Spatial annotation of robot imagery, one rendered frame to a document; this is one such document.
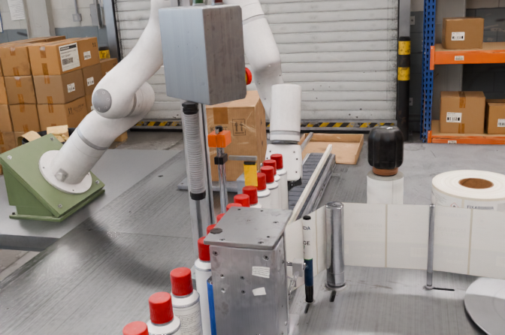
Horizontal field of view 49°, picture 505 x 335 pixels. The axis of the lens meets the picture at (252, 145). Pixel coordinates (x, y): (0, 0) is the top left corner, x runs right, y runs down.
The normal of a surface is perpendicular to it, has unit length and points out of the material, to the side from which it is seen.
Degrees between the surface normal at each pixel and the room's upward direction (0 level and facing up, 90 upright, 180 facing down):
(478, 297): 0
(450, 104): 90
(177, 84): 90
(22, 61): 90
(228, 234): 0
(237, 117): 90
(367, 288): 0
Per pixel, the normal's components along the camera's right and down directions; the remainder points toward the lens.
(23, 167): 0.64, -0.66
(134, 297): -0.06, -0.96
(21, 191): -0.27, 0.28
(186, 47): -0.78, 0.22
